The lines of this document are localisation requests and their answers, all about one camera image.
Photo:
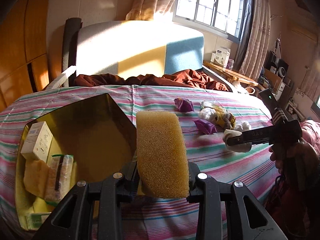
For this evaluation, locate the white barcode carton box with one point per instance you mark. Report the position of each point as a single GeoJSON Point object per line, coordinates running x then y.
{"type": "Point", "coordinates": [37, 143]}

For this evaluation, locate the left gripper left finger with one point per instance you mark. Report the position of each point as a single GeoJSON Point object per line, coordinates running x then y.
{"type": "Point", "coordinates": [73, 216]}

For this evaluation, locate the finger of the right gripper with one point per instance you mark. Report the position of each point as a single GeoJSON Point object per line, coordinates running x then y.
{"type": "Point", "coordinates": [258, 136]}

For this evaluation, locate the cream blue sock roll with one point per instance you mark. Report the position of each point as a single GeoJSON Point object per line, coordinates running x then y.
{"type": "Point", "coordinates": [234, 141]}

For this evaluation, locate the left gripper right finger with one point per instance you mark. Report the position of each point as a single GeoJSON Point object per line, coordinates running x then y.
{"type": "Point", "coordinates": [246, 216]}

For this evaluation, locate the striped pink green bedsheet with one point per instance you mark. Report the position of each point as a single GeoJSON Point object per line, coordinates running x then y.
{"type": "Point", "coordinates": [149, 218]}

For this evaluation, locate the white mug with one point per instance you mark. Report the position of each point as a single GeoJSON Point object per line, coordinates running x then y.
{"type": "Point", "coordinates": [248, 90]}

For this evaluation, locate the cluttered shelf with electronics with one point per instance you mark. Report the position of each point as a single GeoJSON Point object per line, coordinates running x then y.
{"type": "Point", "coordinates": [292, 72]}

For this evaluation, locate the white carton on table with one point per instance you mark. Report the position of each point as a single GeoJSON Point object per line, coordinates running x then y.
{"type": "Point", "coordinates": [221, 56]}

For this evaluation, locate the purple snack packet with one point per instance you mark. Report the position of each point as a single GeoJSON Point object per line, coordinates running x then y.
{"type": "Point", "coordinates": [205, 126]}
{"type": "Point", "coordinates": [183, 105]}

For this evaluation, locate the tricolour foam headboard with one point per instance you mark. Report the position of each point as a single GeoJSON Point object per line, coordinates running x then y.
{"type": "Point", "coordinates": [133, 48]}

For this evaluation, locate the yellow sponge block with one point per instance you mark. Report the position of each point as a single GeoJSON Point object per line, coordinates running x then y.
{"type": "Point", "coordinates": [35, 177]}
{"type": "Point", "coordinates": [161, 155]}

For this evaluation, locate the clear plastic bag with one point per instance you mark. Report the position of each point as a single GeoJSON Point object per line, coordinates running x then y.
{"type": "Point", "coordinates": [207, 114]}

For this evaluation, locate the rust brown blanket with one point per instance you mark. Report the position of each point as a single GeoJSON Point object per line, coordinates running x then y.
{"type": "Point", "coordinates": [185, 78]}

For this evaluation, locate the long wafer biscuit pack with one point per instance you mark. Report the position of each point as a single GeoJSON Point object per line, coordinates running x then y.
{"type": "Point", "coordinates": [59, 178]}

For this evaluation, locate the beige curtain right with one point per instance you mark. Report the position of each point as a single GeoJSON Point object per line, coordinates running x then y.
{"type": "Point", "coordinates": [254, 39]}

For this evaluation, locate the wooden wardrobe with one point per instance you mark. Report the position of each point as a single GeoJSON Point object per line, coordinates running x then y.
{"type": "Point", "coordinates": [24, 63]}

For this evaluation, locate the green yellow noodle pack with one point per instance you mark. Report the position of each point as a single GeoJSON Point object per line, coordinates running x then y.
{"type": "Point", "coordinates": [207, 104]}

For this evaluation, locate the white bed rail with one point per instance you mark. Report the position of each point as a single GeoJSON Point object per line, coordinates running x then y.
{"type": "Point", "coordinates": [62, 80]}

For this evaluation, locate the gold metal tin box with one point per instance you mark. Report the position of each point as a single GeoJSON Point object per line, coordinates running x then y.
{"type": "Point", "coordinates": [95, 131]}

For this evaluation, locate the person's right hand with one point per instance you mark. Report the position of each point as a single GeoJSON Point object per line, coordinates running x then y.
{"type": "Point", "coordinates": [305, 157]}

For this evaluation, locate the small green white box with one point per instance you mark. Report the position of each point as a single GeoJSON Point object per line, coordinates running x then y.
{"type": "Point", "coordinates": [35, 220]}

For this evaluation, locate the window with metal frame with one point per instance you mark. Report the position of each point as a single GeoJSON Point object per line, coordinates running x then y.
{"type": "Point", "coordinates": [221, 17]}

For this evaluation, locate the wooden bedside table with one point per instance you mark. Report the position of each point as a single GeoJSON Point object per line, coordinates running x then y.
{"type": "Point", "coordinates": [230, 75]}

